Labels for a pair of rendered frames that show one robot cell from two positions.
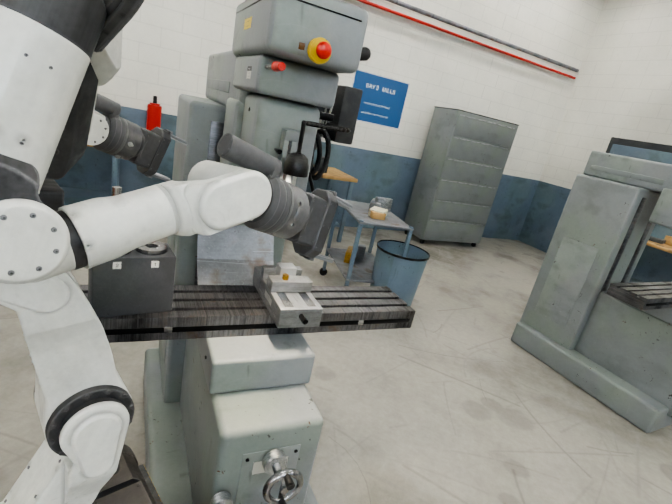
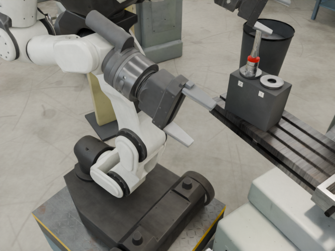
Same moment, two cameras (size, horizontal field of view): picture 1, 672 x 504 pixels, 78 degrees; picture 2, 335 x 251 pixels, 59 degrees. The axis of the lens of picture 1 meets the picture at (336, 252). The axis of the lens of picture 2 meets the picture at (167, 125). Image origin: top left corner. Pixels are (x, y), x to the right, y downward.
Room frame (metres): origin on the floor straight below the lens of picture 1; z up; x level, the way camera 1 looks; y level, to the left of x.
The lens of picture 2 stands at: (0.66, -0.40, 1.77)
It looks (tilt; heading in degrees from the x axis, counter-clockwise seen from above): 41 degrees down; 85
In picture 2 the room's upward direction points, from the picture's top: straight up
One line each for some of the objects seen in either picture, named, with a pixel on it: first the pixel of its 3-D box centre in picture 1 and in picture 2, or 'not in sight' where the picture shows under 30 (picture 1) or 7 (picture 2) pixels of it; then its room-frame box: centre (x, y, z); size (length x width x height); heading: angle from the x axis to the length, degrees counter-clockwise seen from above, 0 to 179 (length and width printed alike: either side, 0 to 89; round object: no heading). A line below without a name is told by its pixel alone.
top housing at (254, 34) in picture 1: (292, 35); not in sight; (1.36, 0.26, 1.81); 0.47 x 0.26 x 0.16; 28
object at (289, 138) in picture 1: (284, 165); not in sight; (1.25, 0.21, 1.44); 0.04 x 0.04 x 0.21; 28
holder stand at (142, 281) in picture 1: (132, 276); (255, 96); (1.13, 0.59, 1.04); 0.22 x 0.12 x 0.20; 127
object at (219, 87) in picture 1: (248, 83); not in sight; (1.79, 0.49, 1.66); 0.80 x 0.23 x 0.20; 28
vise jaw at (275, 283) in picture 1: (289, 283); not in sight; (1.35, 0.14, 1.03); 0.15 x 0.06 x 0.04; 118
